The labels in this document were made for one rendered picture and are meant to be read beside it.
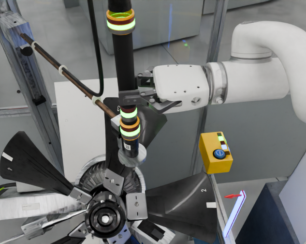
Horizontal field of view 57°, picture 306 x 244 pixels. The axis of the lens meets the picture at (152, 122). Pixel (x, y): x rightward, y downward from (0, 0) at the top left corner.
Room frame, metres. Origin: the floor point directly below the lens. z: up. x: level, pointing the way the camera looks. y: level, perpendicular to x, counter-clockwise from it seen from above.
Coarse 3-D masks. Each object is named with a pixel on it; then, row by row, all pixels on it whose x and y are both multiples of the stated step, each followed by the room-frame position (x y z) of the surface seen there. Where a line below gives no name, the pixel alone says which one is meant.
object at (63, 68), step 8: (88, 0) 0.49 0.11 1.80; (88, 8) 0.49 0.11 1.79; (96, 32) 0.49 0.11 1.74; (32, 40) 0.79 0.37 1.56; (96, 40) 0.49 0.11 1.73; (32, 48) 0.77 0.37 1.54; (40, 48) 0.74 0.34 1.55; (96, 48) 0.49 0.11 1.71; (48, 56) 0.70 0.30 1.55; (96, 56) 0.49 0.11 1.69; (56, 64) 0.67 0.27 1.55; (88, 88) 0.55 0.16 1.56; (96, 96) 0.52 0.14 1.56
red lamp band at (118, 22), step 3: (108, 18) 0.41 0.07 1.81; (132, 18) 0.42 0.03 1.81; (108, 21) 0.41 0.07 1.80; (111, 21) 0.41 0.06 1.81; (114, 21) 0.41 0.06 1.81; (117, 21) 0.40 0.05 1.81; (120, 21) 0.40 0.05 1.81; (123, 21) 0.41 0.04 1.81; (126, 21) 0.41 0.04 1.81; (129, 21) 0.41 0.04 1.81; (114, 24) 0.41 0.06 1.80; (117, 24) 0.40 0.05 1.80; (120, 24) 0.40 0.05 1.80; (123, 24) 0.41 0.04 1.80
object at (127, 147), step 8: (112, 0) 0.41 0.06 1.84; (120, 0) 0.41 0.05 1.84; (128, 0) 0.42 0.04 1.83; (112, 8) 0.41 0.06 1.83; (120, 8) 0.41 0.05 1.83; (128, 8) 0.41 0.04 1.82; (128, 144) 0.41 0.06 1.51; (136, 144) 0.41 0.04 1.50; (128, 152) 0.41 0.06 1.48; (136, 152) 0.42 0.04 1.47
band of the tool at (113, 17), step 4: (108, 12) 0.43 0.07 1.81; (112, 12) 0.44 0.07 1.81; (124, 12) 0.45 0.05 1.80; (128, 12) 0.44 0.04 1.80; (132, 12) 0.43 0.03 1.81; (108, 16) 0.41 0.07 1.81; (112, 16) 0.44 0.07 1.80; (116, 16) 0.45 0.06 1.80; (120, 16) 0.45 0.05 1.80; (124, 16) 0.45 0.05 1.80; (128, 16) 0.41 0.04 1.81; (132, 16) 0.42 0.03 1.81; (116, 20) 0.41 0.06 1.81; (120, 20) 0.40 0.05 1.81; (112, 24) 0.41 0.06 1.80; (128, 24) 0.41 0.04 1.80
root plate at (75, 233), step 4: (84, 224) 0.37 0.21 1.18; (76, 228) 0.36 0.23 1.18; (80, 228) 0.36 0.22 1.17; (84, 228) 0.37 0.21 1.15; (72, 232) 0.35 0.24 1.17; (76, 232) 0.35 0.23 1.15; (80, 232) 0.36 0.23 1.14; (72, 236) 0.35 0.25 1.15; (76, 236) 0.35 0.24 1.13; (80, 236) 0.36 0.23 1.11; (84, 236) 0.37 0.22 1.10
